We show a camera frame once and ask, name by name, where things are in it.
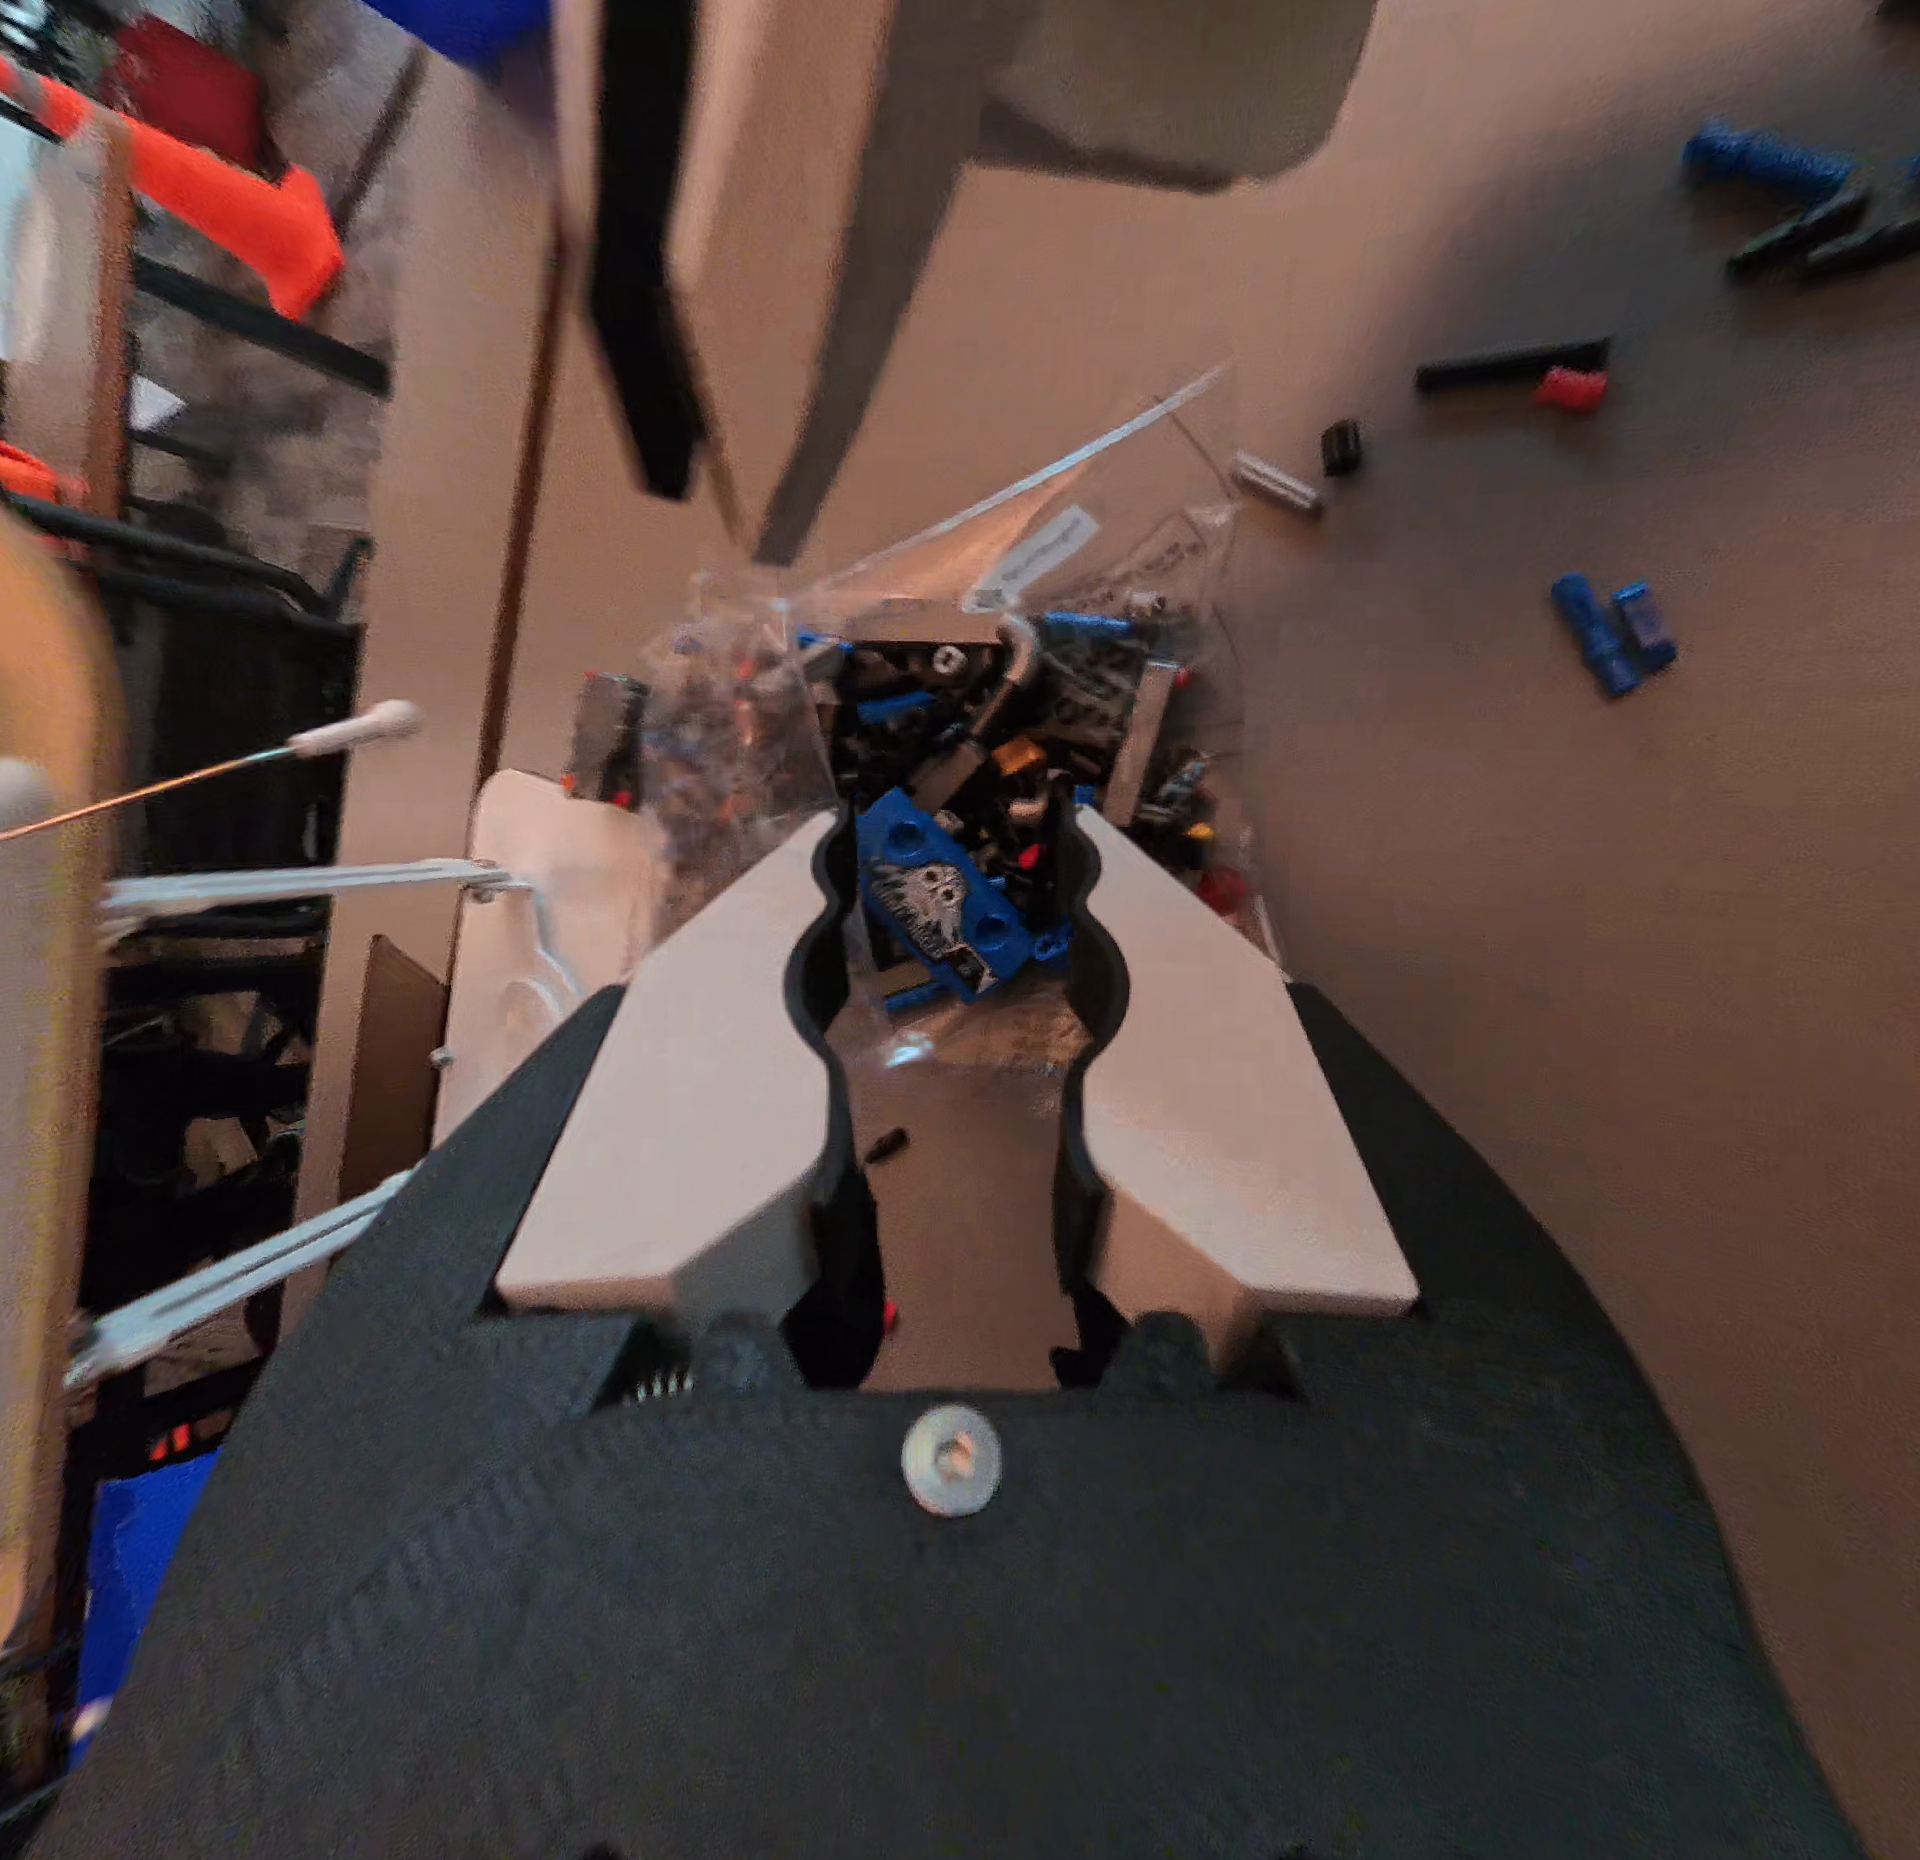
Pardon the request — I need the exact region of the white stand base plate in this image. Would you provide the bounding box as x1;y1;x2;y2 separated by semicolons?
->
431;768;672;1143

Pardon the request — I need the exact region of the grey desk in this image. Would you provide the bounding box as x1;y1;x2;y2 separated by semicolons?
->
283;0;1920;1860
336;61;571;842

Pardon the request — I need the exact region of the white cable with tip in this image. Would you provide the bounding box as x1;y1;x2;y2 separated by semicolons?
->
0;698;425;847

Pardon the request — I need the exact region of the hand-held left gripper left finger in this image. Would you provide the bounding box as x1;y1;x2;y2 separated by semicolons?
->
492;807;860;1344

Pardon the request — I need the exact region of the long black axle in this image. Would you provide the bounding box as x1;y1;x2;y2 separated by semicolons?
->
1413;337;1614;398

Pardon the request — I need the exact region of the orange traffic cone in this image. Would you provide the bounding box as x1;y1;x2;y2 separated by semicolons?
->
0;53;350;321

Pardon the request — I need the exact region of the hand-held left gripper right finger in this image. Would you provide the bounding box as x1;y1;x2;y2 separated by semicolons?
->
1049;805;1422;1378

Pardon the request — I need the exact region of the clear bag of toy bricks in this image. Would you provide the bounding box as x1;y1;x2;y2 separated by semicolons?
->
569;364;1295;1083

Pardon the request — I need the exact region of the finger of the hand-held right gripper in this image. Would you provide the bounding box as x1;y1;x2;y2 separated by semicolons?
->
749;0;1389;568
545;0;918;543

